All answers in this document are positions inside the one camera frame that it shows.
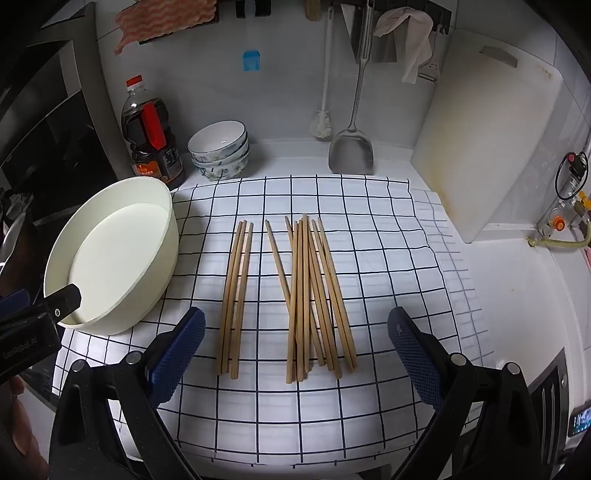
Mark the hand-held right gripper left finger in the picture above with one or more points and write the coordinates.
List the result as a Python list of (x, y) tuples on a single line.
[(178, 355)]

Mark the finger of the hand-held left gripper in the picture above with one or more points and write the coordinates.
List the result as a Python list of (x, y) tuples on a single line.
[(64, 302), (14, 304)]

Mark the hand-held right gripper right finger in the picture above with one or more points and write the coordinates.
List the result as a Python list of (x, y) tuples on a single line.
[(411, 355)]

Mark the large cream bowl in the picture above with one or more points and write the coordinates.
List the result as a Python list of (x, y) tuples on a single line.
[(120, 258)]

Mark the pile of wooden chopsticks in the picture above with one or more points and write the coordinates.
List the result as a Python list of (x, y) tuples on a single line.
[(302, 300)]

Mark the person's left hand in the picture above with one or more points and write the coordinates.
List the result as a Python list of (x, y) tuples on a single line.
[(16, 424)]

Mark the white black checked cloth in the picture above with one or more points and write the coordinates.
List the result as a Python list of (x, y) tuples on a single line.
[(378, 258)]

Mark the grey appliance with display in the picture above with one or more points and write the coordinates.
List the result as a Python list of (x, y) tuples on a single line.
[(554, 397)]

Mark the dark soy sauce bottle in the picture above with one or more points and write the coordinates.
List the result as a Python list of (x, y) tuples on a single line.
[(138, 138)]

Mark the blue patterned white bowl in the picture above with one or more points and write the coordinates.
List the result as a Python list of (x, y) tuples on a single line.
[(217, 138), (241, 156), (221, 173)]

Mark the metal cooking turner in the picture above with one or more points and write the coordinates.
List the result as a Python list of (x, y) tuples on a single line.
[(351, 152)]

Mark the white cutting board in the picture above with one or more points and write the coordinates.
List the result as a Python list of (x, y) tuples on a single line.
[(489, 138)]

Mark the gas pipe with valves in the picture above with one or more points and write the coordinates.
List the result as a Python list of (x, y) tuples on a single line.
[(575, 177)]

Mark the white dish brush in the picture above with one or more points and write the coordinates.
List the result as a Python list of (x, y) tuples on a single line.
[(322, 124)]

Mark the small hanging metal utensil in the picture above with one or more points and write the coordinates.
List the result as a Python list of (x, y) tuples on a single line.
[(429, 74)]

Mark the pink striped dishcloth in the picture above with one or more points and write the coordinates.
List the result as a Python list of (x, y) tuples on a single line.
[(166, 18)]

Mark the pale hanging rag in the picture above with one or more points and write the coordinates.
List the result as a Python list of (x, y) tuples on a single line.
[(415, 41)]

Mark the wooden spatula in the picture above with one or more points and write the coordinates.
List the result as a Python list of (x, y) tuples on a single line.
[(313, 9)]

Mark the blue wall hook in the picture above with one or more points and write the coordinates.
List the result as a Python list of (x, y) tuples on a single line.
[(252, 61)]

